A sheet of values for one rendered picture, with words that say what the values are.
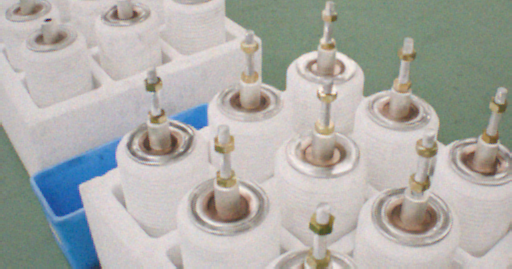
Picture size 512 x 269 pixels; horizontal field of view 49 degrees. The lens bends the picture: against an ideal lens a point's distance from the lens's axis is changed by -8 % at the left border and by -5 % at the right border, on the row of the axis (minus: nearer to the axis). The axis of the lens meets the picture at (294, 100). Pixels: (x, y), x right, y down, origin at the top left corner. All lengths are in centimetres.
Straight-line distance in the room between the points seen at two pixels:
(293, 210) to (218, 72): 38
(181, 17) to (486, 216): 54
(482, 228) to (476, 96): 61
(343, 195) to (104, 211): 26
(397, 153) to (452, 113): 50
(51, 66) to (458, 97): 76
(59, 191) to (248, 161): 31
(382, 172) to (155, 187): 25
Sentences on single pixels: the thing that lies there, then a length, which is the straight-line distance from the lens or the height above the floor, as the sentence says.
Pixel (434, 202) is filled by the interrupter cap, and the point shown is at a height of 25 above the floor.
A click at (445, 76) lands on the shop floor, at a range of 125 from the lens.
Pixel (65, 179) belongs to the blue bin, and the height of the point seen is 9.
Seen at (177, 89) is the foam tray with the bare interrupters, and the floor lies 15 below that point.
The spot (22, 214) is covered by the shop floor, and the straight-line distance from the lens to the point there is 96.
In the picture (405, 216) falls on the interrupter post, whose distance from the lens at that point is 53.
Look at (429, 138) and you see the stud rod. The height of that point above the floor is 34.
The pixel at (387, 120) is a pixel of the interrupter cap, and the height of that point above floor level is 25.
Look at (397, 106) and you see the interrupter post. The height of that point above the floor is 26.
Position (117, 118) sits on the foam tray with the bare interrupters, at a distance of 87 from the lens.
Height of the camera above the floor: 63
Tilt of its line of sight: 34 degrees down
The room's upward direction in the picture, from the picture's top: 2 degrees clockwise
